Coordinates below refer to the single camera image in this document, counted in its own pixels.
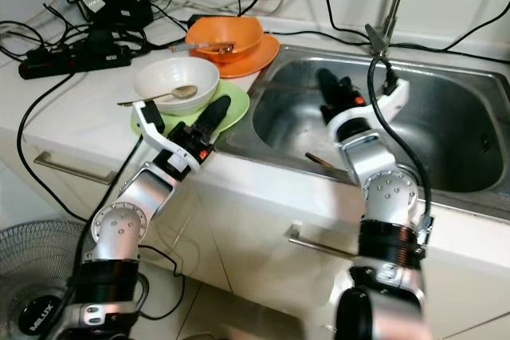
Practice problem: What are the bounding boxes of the orange plate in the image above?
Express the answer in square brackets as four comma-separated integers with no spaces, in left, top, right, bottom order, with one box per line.
[199,33,281,80]

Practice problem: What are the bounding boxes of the stainless steel sink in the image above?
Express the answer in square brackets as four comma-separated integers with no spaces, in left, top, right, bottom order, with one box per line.
[227,44,510,217]

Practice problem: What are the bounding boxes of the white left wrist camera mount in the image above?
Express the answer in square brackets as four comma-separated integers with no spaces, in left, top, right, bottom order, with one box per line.
[135,101,196,174]

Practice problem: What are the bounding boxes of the white ribbed bowl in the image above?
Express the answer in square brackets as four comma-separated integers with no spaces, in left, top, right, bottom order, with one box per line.
[134,57,220,115]

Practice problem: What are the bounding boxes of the long metal drawer handle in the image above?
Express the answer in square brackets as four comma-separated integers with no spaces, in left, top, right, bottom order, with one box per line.
[34,151,120,186]
[288,225,363,260]

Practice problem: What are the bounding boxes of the thin black counter cable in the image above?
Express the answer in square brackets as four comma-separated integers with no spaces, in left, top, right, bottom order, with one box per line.
[263,21,510,64]

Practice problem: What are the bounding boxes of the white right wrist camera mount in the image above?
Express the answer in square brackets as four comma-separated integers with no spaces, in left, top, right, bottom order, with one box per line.
[331,77,411,142]

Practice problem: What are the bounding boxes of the brown wooden utensil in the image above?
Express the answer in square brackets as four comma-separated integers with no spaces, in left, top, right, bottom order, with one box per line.
[304,151,350,172]

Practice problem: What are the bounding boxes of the white kitchen cabinet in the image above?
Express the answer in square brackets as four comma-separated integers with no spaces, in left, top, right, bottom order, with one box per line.
[0,129,510,340]

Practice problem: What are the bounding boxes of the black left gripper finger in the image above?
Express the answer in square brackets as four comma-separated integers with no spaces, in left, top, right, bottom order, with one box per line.
[195,95,233,138]

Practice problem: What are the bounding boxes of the grey floor fan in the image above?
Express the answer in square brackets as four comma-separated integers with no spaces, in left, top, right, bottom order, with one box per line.
[0,221,84,340]

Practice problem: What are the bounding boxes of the pale soup spoon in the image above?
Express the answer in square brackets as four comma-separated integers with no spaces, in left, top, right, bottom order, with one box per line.
[117,84,198,107]

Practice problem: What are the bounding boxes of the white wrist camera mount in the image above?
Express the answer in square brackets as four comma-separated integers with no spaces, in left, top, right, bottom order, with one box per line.
[135,101,196,174]
[331,77,411,142]

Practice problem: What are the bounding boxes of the black power adapter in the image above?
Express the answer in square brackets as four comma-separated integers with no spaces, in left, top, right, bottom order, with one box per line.
[88,0,154,30]

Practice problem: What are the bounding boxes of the orange bowl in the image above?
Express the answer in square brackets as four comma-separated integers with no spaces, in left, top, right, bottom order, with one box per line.
[185,15,264,64]

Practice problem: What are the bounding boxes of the green plate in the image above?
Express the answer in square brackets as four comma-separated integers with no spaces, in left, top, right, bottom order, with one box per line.
[131,81,250,140]

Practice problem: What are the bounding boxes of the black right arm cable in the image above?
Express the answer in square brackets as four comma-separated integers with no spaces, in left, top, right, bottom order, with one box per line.
[367,56,433,225]

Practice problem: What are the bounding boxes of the black power strip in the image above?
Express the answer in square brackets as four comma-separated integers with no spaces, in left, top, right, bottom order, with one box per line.
[18,44,132,80]

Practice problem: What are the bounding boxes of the metal spoon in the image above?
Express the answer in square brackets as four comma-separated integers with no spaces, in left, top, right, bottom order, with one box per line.
[169,41,236,56]

